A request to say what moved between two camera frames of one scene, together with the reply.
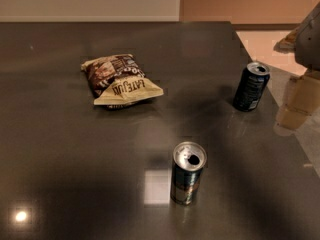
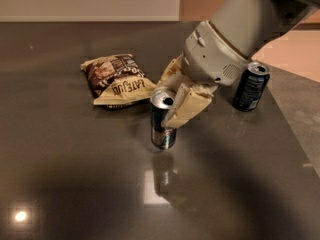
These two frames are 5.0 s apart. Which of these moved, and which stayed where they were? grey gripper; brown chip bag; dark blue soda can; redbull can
Moved: grey gripper; redbull can
Stayed: brown chip bag; dark blue soda can
